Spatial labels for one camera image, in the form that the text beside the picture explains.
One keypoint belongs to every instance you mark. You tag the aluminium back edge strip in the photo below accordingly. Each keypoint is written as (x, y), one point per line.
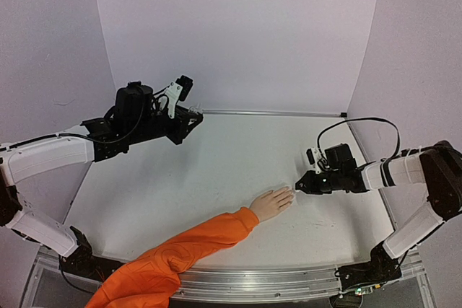
(275, 113)

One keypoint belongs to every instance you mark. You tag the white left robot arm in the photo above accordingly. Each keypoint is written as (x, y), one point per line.
(46, 156)

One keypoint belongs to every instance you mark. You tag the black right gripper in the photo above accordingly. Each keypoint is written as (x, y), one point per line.
(316, 184)

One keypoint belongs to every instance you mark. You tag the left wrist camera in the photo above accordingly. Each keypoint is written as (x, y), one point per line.
(176, 92)

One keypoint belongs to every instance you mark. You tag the mannequin hand with long nails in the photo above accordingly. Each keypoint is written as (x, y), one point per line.
(272, 203)

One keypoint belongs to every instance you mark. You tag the orange sleeved forearm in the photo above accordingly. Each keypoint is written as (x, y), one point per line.
(152, 278)

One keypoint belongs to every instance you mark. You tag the aluminium table front rail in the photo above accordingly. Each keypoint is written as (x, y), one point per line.
(297, 287)

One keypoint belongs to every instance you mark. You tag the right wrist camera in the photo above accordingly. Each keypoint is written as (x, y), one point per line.
(317, 160)

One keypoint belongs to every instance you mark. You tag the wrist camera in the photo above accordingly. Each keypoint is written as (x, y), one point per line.
(176, 92)
(317, 160)

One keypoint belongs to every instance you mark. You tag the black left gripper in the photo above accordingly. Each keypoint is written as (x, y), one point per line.
(185, 117)

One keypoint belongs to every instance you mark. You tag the clear nail polish bottle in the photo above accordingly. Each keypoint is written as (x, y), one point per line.
(196, 109)

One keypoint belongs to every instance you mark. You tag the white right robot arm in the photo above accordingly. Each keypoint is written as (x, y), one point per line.
(433, 172)

